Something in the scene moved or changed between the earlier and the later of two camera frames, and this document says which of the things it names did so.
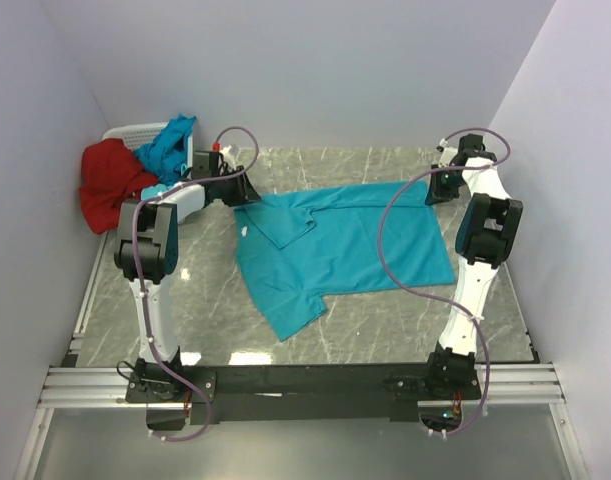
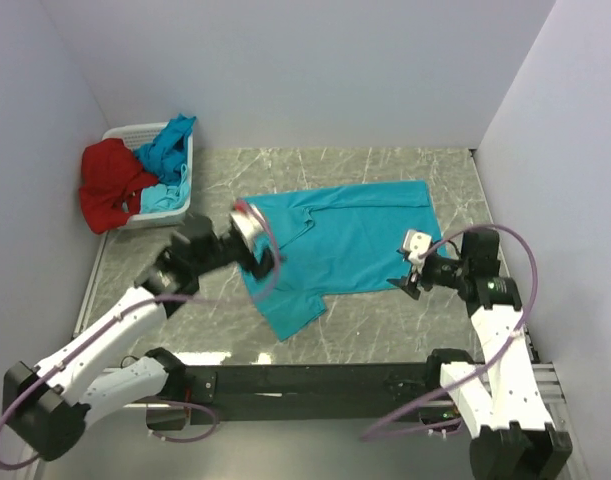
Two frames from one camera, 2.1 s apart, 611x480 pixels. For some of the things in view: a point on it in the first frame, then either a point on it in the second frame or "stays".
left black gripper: [245, 191] → [263, 267]
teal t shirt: [296, 248] stays
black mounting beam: [315, 394] stays
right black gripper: [435, 194] → [407, 285]
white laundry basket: [136, 136] stays
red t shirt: [111, 174] stays
